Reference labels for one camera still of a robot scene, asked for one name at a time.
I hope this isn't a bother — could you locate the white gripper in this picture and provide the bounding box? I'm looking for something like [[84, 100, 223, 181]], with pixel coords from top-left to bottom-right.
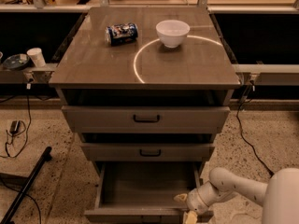
[[174, 181, 236, 224]]

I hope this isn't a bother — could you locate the grey drawer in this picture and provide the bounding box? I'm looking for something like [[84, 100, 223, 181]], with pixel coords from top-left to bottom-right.
[[80, 143, 215, 161], [63, 105, 230, 133], [85, 161, 202, 224]]

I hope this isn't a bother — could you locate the grey drawer cabinet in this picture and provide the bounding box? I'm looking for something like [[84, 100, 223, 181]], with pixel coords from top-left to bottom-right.
[[49, 6, 242, 185]]

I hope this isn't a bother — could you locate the black pole on floor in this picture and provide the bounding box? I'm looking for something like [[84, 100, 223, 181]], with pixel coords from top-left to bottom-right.
[[0, 147, 52, 224]]

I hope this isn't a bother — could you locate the white bowl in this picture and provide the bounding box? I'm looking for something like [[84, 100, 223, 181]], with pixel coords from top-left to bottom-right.
[[156, 20, 190, 48]]

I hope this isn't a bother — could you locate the blue soda can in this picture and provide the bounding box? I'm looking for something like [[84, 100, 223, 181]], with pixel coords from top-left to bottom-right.
[[106, 22, 138, 46]]

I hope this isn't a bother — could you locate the black power adapter left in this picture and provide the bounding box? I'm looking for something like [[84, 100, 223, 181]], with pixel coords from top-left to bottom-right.
[[9, 120, 20, 134]]

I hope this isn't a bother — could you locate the white paper cup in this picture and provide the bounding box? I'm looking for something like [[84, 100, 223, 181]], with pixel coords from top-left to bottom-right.
[[27, 48, 46, 67]]

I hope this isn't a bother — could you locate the dark blue plate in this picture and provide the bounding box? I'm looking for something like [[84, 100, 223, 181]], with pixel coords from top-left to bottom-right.
[[3, 53, 30, 70]]

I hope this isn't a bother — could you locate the black cable with adapter right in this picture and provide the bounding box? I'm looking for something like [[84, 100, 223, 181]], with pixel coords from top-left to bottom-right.
[[235, 81, 275, 177]]

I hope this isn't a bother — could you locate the black cable left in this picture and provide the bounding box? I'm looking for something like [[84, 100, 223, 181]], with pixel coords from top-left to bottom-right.
[[0, 82, 34, 160]]

